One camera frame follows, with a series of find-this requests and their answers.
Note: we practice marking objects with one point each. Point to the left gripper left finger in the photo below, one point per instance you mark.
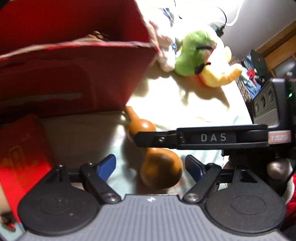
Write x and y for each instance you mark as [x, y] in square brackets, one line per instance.
[93, 177]

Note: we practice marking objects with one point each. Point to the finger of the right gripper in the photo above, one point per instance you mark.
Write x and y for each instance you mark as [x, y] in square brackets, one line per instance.
[171, 139]

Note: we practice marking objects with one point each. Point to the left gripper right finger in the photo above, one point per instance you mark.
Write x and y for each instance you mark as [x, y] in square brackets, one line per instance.
[207, 177]

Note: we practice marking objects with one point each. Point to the brown wooden gourd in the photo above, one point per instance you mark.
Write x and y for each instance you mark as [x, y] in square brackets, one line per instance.
[161, 168]

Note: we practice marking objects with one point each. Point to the person's right hand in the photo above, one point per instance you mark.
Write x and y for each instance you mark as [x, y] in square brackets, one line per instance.
[276, 173]

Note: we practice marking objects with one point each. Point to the pile of colourful clothes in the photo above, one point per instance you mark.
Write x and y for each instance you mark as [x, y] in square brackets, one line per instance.
[254, 73]

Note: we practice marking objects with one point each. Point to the red envelope packet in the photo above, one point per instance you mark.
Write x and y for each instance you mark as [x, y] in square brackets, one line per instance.
[25, 159]

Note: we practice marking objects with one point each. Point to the green and yellow plush toy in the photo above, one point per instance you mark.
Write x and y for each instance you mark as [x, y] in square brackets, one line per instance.
[204, 55]

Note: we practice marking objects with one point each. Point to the wooden cabinet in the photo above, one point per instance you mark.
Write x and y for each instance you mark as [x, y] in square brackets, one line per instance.
[279, 48]

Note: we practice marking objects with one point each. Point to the red cardboard box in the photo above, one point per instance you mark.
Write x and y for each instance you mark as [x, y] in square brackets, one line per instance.
[49, 68]

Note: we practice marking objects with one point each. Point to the brown pine cone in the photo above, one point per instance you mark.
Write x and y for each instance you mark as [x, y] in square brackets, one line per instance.
[97, 36]

